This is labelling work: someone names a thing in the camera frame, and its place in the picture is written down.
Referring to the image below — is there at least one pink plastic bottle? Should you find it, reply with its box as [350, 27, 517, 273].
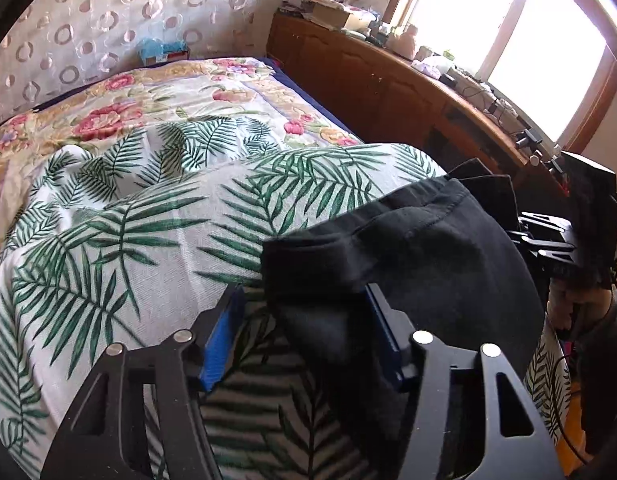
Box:
[393, 25, 420, 58]

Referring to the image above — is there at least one white plastic bag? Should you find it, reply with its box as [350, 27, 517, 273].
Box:
[413, 57, 447, 78]

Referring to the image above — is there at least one leaf-print bed sheet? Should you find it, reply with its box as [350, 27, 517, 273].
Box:
[0, 115, 574, 480]

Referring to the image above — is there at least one wooden low cabinet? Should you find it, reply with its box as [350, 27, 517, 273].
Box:
[266, 12, 574, 196]

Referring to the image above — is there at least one blue plastic bag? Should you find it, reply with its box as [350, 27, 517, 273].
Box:
[138, 37, 185, 59]

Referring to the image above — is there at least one person's right hand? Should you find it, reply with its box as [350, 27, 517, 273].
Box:
[546, 277, 614, 346]

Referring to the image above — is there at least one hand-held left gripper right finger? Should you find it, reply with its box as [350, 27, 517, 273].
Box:
[365, 284, 565, 480]

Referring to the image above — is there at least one wooden-framed window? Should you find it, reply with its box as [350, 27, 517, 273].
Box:
[383, 0, 617, 156]

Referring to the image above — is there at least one floral quilt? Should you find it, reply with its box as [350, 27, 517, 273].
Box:
[0, 57, 364, 261]

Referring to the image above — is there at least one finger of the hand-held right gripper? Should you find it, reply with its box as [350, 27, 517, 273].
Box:
[509, 232, 575, 267]
[447, 157, 573, 235]

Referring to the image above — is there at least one blue mattress cover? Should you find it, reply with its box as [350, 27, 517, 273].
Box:
[261, 57, 364, 143]

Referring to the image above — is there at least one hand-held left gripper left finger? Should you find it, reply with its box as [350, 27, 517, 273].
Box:
[41, 286, 246, 480]

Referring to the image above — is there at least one black printed t-shirt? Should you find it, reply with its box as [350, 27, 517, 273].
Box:
[261, 177, 547, 480]

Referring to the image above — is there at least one cardboard box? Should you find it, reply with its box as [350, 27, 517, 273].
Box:
[313, 2, 364, 29]

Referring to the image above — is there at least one circle-patterned sheer curtain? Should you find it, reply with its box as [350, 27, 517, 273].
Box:
[0, 0, 284, 131]

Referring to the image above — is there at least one small black tripod camera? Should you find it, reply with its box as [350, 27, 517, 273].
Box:
[513, 130, 545, 166]

